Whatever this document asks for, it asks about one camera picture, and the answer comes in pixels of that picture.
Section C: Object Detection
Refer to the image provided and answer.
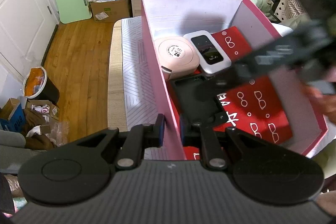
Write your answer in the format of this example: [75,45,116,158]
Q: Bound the pink storage box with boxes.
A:
[140,0,329,161]

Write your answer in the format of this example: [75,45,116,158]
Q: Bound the right hand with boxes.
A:
[301,84,336,124]

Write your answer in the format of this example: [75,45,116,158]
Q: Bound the white patterned table mat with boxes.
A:
[121,16,169,160]

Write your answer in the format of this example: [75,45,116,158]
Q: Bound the black smartphone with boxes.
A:
[169,74,228,127]

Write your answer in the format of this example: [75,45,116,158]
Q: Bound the red glasses pattern box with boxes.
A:
[183,25,293,161]

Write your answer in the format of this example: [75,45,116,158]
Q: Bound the white portable wifi router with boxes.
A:
[183,30,232,76]

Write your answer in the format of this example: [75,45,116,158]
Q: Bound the pink round compact case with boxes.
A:
[155,36,200,81]

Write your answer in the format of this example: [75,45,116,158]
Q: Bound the black trash bin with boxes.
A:
[23,67,60,105]

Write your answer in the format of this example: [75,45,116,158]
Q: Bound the brown cardboard box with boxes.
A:
[90,0,131,23]

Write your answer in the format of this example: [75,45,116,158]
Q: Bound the white door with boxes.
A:
[1,0,56,78]

